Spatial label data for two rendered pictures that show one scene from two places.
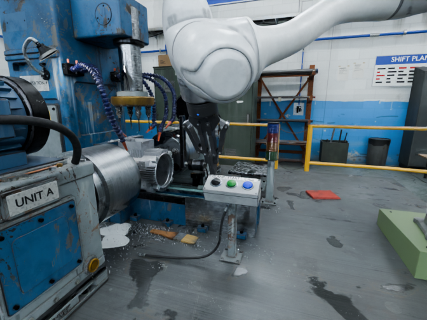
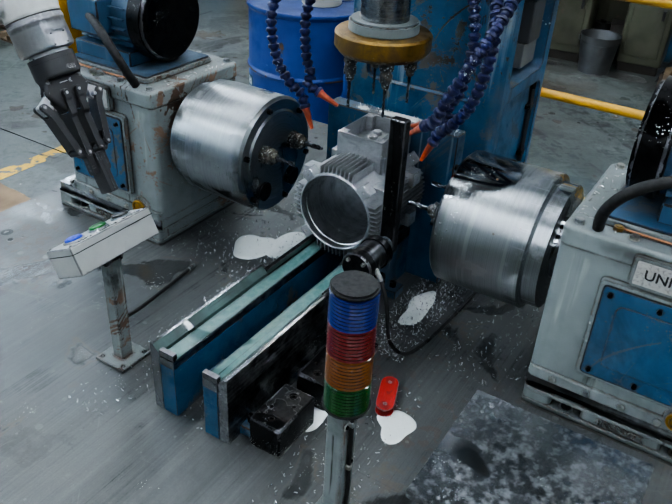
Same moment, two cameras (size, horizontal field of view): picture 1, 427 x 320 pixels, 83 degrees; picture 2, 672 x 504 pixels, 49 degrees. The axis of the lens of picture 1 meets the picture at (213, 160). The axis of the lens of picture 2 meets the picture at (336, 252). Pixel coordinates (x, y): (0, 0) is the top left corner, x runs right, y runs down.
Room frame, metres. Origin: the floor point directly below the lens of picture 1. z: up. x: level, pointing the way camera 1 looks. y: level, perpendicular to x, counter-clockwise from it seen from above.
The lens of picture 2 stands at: (1.32, -0.99, 1.70)
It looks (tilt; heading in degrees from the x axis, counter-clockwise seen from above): 32 degrees down; 103
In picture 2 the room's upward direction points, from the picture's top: 3 degrees clockwise
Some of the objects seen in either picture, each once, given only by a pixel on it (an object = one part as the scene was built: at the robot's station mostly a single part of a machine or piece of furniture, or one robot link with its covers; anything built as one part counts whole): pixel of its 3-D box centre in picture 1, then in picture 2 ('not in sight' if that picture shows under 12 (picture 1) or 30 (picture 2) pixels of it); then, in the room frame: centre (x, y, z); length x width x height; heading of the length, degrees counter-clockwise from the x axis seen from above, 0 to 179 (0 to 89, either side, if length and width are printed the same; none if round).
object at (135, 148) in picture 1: (136, 148); (374, 144); (1.08, 0.35, 1.11); 0.12 x 0.11 x 0.07; 72
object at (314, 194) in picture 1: (322, 194); not in sight; (1.28, -0.62, 0.80); 0.15 x 0.12 x 0.01; 90
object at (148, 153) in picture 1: (145, 168); (360, 193); (1.07, 0.31, 1.02); 0.20 x 0.19 x 0.19; 72
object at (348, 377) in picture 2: (272, 146); (349, 362); (1.19, -0.29, 1.10); 0.06 x 0.06 x 0.04
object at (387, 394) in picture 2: not in sight; (387, 396); (1.21, -0.03, 0.81); 0.09 x 0.03 x 0.02; 92
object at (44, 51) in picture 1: (44, 60); not in sight; (0.92, 0.60, 1.46); 0.18 x 0.11 x 0.13; 72
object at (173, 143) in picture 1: (177, 150); (519, 234); (1.39, 0.21, 1.04); 0.41 x 0.25 x 0.25; 162
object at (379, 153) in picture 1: (377, 152); not in sight; (4.94, -3.42, 0.30); 0.39 x 0.39 x 0.60
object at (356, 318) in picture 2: (273, 128); (353, 304); (1.19, -0.29, 1.19); 0.06 x 0.06 x 0.04
